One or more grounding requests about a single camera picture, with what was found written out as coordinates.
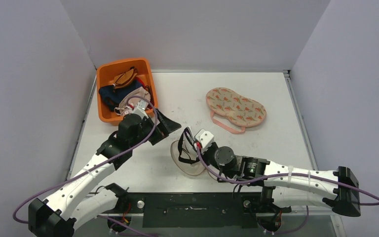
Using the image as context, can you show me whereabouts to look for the orange bra black straps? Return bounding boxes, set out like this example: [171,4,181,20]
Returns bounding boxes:
[112,66,139,90]

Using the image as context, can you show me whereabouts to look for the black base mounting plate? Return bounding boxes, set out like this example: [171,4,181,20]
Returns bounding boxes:
[106,192,292,229]

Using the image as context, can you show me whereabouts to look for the purple cable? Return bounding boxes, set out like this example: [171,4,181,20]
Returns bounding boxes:
[196,145,379,207]
[12,95,159,225]

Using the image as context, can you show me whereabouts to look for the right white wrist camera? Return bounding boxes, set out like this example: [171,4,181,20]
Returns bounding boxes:
[194,129,215,153]

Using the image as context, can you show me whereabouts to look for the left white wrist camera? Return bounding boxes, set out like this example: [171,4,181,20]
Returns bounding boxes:
[132,100,149,119]

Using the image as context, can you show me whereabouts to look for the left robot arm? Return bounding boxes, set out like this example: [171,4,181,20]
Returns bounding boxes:
[28,110,181,237]

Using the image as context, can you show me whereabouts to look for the navy blue garment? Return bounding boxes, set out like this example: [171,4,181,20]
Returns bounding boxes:
[98,80,144,112]

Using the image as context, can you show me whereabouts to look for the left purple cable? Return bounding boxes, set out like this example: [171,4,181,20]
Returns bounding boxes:
[12,95,159,225]

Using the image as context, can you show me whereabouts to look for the beige bra in bin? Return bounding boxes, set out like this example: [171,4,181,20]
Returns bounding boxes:
[114,87,151,116]

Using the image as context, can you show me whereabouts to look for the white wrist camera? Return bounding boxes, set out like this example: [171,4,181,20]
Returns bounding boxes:
[194,129,215,153]
[132,100,149,119]

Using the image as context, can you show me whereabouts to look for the carrot print bra case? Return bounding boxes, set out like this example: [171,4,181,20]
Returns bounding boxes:
[205,87,267,134]

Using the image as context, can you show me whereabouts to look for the orange plastic bin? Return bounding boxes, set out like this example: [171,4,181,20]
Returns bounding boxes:
[96,58,158,126]

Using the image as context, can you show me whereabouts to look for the white mesh laundry bag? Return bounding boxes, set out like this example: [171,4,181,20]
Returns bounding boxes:
[170,140,214,179]

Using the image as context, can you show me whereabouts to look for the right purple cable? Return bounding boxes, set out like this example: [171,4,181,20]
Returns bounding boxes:
[196,145,379,207]

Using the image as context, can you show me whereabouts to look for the red garment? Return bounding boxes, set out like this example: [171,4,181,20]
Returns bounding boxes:
[136,77,154,103]

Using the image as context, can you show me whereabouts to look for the white bra black trim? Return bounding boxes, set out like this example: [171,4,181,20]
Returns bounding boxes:
[178,127,199,165]

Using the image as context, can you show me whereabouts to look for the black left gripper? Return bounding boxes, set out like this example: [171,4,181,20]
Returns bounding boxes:
[130,109,181,149]

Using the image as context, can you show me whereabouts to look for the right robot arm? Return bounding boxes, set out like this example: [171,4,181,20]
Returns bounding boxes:
[195,143,361,217]

